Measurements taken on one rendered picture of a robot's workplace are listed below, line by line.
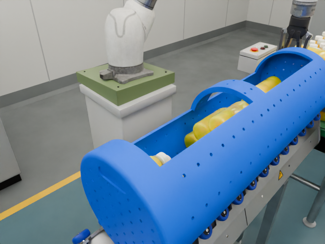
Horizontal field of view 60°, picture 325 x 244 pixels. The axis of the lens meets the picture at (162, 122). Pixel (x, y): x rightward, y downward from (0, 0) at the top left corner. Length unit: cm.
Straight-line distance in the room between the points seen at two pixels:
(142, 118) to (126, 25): 39
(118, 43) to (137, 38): 8
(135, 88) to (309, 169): 179
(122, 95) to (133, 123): 15
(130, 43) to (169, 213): 81
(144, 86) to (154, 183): 75
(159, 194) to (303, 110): 57
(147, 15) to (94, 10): 236
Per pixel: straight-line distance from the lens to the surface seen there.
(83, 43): 368
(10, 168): 233
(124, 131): 121
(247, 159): 68
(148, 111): 125
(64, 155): 258
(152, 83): 123
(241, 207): 88
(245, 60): 148
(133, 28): 119
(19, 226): 216
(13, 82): 346
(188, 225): 56
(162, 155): 71
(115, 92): 113
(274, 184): 105
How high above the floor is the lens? 157
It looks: 33 degrees down
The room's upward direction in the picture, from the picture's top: straight up
